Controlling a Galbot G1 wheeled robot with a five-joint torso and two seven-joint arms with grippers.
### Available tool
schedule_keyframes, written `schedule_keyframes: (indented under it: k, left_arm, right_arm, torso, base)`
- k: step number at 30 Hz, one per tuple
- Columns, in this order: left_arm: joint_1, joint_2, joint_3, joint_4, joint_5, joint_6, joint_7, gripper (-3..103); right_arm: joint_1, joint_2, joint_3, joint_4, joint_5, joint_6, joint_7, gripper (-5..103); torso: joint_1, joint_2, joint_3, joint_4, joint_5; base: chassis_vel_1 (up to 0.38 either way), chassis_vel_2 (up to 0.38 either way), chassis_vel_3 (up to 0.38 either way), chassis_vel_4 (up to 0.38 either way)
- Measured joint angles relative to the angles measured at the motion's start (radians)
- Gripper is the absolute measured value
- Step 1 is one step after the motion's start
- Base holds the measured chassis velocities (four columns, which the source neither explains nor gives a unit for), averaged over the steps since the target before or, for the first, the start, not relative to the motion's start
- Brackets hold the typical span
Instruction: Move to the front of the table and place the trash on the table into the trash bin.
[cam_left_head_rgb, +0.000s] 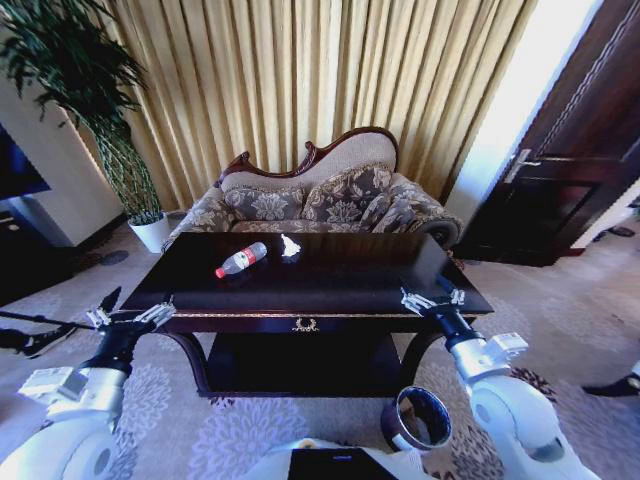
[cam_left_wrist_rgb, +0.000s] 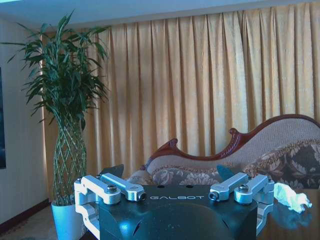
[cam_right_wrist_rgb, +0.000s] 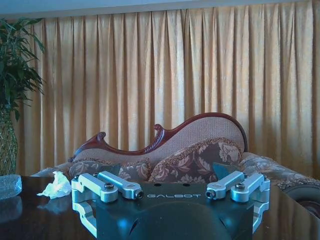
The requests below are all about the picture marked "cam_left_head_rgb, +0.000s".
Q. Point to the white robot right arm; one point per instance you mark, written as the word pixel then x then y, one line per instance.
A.
pixel 510 410

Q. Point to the floral upholstered sofa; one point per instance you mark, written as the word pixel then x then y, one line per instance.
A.
pixel 350 200

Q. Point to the small floral cushion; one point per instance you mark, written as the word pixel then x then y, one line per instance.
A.
pixel 262 205

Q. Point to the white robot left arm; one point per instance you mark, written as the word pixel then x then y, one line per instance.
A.
pixel 75 440

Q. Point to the crumpled white paper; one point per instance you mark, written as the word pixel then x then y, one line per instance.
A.
pixel 290 248

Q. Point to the person's dark shoe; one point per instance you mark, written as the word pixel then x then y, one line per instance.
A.
pixel 612 386

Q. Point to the round dark trash bin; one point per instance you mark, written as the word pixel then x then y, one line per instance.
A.
pixel 417 420

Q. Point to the white robot front shell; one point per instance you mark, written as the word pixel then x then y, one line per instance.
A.
pixel 330 462

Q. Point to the dark television cabinet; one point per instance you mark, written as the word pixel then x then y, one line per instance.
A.
pixel 30 250

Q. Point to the dark wooden coffee table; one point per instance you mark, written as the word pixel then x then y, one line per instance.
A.
pixel 310 290

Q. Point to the dark television screen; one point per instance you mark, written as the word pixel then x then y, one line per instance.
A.
pixel 17 167

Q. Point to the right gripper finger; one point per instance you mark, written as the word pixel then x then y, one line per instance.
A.
pixel 417 301
pixel 452 292

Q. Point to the golden pleated curtain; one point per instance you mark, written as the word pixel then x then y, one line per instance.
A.
pixel 300 80

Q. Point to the large floral cushion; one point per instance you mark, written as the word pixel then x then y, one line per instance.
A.
pixel 350 195

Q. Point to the white plant pot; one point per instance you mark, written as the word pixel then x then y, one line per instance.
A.
pixel 150 232

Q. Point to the person's black sneaker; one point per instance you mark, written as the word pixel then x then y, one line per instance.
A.
pixel 42 340

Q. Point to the clear plastic bottle red cap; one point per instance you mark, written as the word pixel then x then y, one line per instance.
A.
pixel 242 259

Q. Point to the thin black rod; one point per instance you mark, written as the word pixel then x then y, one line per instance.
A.
pixel 45 320

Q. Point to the dark wooden door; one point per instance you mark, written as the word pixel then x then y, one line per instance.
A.
pixel 565 165

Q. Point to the tall green potted plant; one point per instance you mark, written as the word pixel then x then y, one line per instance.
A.
pixel 75 65

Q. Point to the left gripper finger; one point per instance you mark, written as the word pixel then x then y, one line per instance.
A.
pixel 152 316
pixel 102 312

